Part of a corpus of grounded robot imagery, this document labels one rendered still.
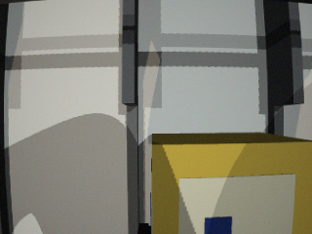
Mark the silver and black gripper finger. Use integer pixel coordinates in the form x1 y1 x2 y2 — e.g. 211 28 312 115
137 223 151 234

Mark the yellow butter carton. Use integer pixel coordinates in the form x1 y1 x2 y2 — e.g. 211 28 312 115
150 133 312 234

